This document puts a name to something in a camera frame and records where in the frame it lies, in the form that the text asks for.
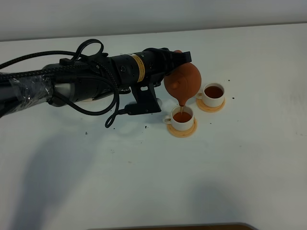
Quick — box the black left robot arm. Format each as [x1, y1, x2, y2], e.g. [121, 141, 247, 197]
[0, 48, 191, 121]

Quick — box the white teacup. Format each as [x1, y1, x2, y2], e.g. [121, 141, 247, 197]
[196, 82, 225, 108]
[163, 106, 194, 131]

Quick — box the orange coaster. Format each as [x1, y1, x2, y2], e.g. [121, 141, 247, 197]
[166, 118, 197, 138]
[196, 99, 226, 113]

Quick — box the beige round teapot coaster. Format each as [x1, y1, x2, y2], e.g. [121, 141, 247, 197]
[80, 98, 94, 103]

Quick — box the orange coaster near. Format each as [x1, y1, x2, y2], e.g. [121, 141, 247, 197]
[166, 118, 197, 138]

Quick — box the white teacup near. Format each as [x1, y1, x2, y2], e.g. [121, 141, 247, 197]
[163, 106, 194, 131]

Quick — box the white teacup far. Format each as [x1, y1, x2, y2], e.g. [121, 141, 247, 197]
[196, 82, 225, 108]

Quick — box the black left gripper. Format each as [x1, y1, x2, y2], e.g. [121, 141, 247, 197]
[105, 48, 191, 89]

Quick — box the orange coaster far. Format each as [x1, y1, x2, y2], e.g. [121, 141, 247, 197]
[196, 99, 226, 113]

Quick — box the brown clay teapot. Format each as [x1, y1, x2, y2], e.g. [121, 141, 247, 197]
[164, 62, 201, 106]

